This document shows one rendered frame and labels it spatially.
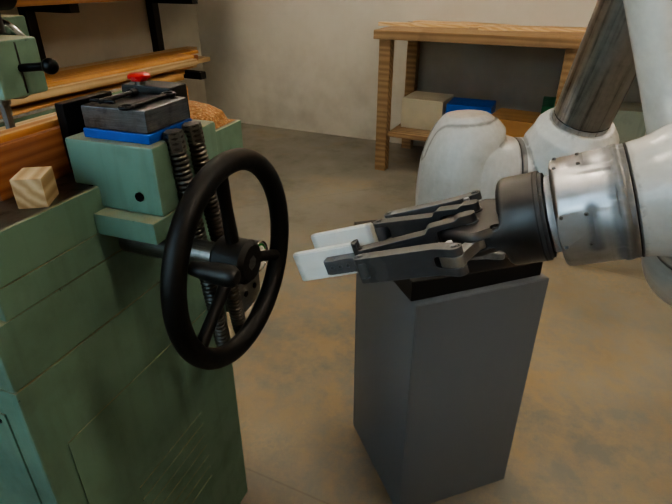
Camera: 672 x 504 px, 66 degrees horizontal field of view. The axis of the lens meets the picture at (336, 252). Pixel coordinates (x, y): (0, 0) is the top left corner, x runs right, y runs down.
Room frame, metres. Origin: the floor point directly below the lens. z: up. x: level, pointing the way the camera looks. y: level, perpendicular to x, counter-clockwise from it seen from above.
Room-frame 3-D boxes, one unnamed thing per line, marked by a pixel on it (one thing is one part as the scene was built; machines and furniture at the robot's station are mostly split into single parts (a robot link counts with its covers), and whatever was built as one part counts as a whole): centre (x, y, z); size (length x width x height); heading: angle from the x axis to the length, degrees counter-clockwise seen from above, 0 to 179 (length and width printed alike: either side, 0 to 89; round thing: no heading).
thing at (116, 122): (0.69, 0.25, 0.99); 0.13 x 0.11 x 0.06; 160
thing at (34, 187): (0.58, 0.36, 0.92); 0.04 x 0.03 x 0.04; 10
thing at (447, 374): (0.99, -0.24, 0.30); 0.30 x 0.30 x 0.60; 20
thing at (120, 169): (0.69, 0.26, 0.91); 0.15 x 0.14 x 0.09; 160
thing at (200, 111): (0.96, 0.27, 0.92); 0.14 x 0.09 x 0.04; 70
